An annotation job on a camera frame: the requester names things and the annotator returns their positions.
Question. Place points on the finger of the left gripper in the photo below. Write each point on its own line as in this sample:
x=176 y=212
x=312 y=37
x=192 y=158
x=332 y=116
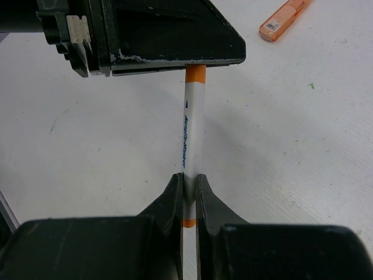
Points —
x=155 y=36

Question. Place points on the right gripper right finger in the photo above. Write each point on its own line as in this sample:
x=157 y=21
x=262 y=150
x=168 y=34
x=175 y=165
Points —
x=212 y=214

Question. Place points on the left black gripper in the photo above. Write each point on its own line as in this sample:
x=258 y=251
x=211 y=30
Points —
x=75 y=28

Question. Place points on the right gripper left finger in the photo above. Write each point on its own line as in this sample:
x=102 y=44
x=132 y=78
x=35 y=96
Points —
x=164 y=253

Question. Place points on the orange capped white marker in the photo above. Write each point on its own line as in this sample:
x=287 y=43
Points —
x=192 y=134

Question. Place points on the orange highlighter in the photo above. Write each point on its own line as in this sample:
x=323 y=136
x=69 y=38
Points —
x=278 y=22

